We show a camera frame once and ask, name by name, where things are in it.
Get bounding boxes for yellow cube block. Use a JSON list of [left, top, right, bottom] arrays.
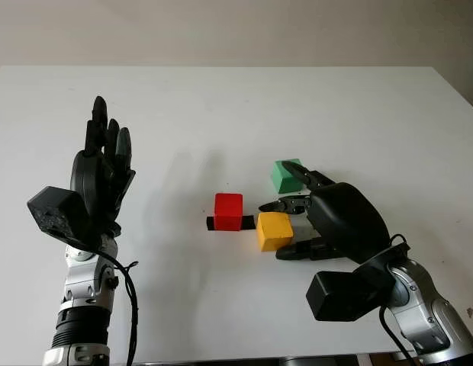
[[256, 212, 294, 253]]

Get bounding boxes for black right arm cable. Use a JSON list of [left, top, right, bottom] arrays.
[[379, 233, 417, 361]]

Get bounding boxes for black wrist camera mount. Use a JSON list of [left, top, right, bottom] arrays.
[[26, 185, 97, 252], [305, 242, 411, 323]]

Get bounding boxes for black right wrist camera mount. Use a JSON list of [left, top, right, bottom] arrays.
[[305, 242, 411, 323]]

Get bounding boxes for green cube block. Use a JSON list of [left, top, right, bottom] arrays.
[[272, 158, 304, 194]]

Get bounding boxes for black tape strip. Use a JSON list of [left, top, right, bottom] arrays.
[[205, 215, 257, 232]]

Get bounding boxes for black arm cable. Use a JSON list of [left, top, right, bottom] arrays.
[[74, 243, 140, 366], [379, 233, 417, 361]]

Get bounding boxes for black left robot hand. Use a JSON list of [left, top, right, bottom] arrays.
[[69, 95, 137, 239]]

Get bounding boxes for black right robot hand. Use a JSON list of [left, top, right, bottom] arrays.
[[258, 159, 393, 265]]

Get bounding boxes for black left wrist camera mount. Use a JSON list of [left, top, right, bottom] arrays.
[[26, 185, 97, 252]]

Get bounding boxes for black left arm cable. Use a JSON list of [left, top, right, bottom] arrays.
[[74, 243, 140, 366]]

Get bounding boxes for red cube block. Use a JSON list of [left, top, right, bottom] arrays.
[[214, 193, 244, 232]]

